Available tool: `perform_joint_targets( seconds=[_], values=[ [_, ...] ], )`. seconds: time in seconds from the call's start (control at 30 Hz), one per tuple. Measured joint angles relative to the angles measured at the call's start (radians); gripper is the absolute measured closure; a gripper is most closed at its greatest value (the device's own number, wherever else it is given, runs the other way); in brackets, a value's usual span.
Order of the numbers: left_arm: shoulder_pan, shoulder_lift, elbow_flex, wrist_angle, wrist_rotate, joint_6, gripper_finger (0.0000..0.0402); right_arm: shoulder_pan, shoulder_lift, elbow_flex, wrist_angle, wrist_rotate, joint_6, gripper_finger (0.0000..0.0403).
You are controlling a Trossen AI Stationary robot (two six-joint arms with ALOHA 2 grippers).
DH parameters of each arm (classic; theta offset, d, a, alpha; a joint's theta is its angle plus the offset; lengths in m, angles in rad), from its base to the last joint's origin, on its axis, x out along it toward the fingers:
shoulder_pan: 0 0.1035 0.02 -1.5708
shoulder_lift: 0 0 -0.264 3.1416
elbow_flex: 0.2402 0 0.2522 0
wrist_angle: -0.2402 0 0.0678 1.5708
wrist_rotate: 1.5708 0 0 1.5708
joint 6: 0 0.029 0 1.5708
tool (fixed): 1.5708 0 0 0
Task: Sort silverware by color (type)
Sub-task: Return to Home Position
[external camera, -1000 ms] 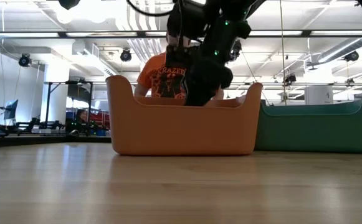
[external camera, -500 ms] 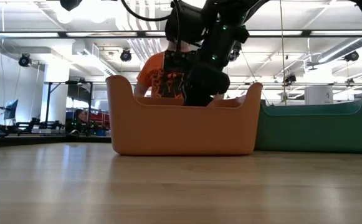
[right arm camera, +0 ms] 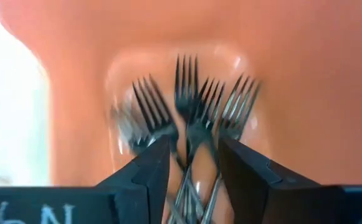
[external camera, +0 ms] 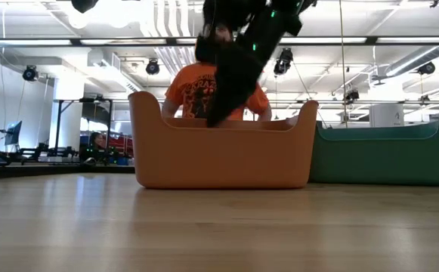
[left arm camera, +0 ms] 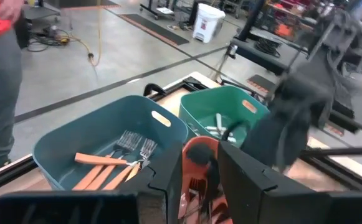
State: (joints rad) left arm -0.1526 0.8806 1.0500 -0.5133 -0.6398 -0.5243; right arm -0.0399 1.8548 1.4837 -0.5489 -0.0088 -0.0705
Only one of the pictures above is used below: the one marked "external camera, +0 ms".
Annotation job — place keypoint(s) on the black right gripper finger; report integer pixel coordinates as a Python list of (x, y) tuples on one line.
[(234, 90)]

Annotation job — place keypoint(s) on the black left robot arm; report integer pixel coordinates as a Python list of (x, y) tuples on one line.
[(85, 5)]

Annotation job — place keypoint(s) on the person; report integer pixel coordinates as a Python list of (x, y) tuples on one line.
[(189, 90), (98, 140)]

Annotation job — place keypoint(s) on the orange plastic bin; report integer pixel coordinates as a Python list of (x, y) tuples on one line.
[(223, 158)]

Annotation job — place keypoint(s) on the overhead light bar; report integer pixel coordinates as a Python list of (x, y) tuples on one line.
[(128, 40)]

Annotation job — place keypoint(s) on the red storage cart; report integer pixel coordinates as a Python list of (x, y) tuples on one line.
[(122, 145)]

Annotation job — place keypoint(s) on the green plastic bin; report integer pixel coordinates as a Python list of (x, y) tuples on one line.
[(385, 158)]

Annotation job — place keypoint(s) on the background monitor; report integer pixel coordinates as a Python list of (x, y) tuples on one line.
[(14, 133)]

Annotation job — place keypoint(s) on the black gantry frame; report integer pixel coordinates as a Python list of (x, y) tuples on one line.
[(96, 112)]

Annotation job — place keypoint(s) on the black aluminium table frame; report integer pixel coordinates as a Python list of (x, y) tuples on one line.
[(53, 170)]

